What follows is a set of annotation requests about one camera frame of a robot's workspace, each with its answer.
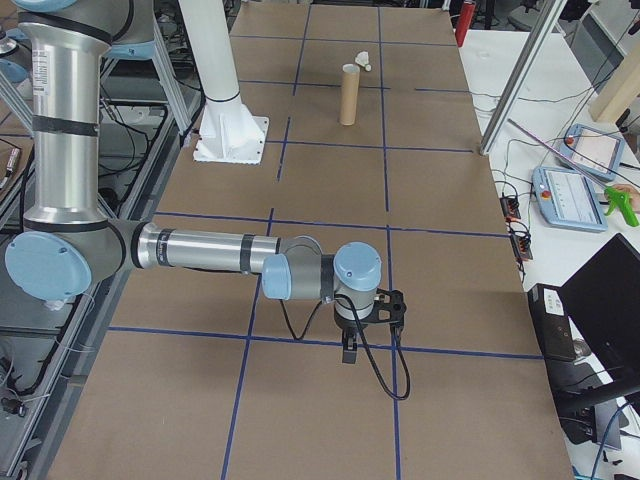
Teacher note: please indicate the white badminton shuttlecock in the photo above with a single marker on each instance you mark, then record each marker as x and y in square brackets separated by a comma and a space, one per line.
[364, 60]

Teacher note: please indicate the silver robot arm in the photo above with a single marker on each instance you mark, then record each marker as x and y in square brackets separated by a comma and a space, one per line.
[65, 150]

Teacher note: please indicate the person right hand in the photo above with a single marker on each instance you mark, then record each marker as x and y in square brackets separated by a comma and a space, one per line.
[627, 190]

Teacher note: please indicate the black computer box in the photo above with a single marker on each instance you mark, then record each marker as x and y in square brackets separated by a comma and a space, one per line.
[550, 325]

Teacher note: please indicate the brown cardboard tube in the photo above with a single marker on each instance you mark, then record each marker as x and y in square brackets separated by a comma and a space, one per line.
[349, 95]

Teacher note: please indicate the black monitor stand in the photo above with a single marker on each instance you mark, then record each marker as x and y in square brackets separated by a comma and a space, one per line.
[600, 395]

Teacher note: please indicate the blue teach pendant tablet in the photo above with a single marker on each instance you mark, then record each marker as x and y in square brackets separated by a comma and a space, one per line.
[570, 197]
[595, 150]

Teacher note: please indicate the black flat monitor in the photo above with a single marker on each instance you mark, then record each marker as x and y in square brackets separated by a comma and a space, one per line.
[610, 300]

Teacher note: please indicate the metal stand green clip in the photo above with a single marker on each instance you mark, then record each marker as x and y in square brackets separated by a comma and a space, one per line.
[617, 202]

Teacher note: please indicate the red cylinder tube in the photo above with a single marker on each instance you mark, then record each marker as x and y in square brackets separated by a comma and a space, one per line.
[465, 25]

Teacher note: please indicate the light wooden beam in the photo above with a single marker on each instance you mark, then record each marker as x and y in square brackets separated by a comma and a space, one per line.
[620, 80]

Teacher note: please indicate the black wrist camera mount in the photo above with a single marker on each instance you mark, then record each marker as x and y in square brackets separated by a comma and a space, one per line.
[392, 307]

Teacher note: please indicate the white column with base plate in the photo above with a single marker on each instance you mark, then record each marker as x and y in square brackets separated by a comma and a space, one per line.
[220, 75]

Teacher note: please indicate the aluminium frame post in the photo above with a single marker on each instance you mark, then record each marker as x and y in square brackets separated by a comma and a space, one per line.
[521, 75]

